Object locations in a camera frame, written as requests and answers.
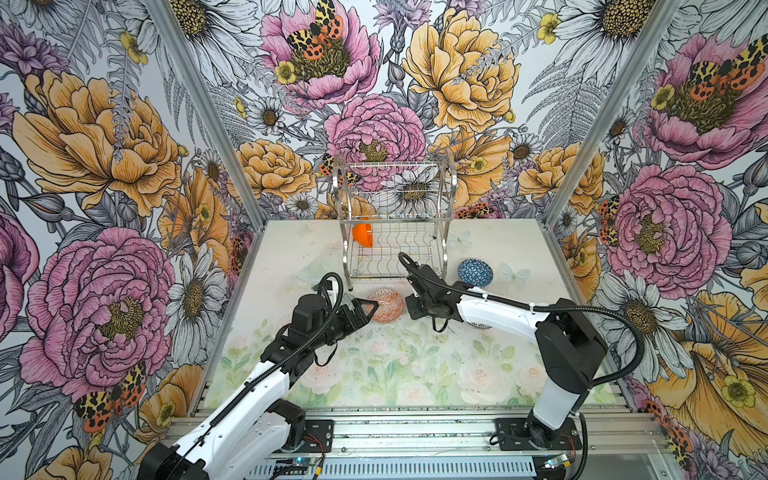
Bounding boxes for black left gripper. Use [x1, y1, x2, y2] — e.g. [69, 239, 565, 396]
[311, 298, 379, 348]

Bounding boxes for plain orange bowl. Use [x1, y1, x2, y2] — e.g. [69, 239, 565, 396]
[352, 223, 374, 248]

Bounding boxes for steel two-tier dish rack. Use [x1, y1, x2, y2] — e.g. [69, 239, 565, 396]
[332, 149, 458, 288]

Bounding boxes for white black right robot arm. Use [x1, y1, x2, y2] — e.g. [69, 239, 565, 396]
[399, 253, 608, 449]

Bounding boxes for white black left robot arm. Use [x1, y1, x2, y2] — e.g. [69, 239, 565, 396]
[137, 293, 379, 479]

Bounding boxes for orange patterned bowl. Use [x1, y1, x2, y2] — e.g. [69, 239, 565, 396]
[367, 288, 405, 324]

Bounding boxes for dark blue dotted bowl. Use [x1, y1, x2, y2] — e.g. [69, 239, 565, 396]
[457, 258, 494, 288]

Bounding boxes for white brown lattice bowl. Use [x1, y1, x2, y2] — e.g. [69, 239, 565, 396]
[468, 322, 492, 330]

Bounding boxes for white perforated vent strip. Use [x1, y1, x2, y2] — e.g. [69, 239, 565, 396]
[245, 456, 536, 479]

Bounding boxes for green circuit board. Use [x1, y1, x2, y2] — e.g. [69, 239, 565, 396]
[270, 457, 325, 480]

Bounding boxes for left black corrugated cable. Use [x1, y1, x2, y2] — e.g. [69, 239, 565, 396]
[173, 271, 345, 457]

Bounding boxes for black corrugated cable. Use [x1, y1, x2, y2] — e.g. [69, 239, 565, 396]
[173, 271, 345, 457]
[398, 251, 646, 388]

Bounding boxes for right black corrugated cable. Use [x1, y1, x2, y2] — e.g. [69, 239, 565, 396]
[398, 251, 646, 388]

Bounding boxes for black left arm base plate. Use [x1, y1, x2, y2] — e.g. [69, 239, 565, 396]
[280, 420, 335, 454]

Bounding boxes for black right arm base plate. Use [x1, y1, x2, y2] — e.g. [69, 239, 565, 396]
[493, 417, 582, 451]

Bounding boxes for aluminium mounting rail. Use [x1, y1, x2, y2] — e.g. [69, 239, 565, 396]
[306, 405, 668, 458]

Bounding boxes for right aluminium frame post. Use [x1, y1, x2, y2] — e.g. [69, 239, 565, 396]
[542, 1, 683, 227]

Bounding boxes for aluminium frame post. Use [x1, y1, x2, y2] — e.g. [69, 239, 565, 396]
[147, 1, 267, 233]
[542, 1, 683, 227]

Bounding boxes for left aluminium frame post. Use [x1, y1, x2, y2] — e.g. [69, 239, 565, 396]
[147, 1, 267, 233]

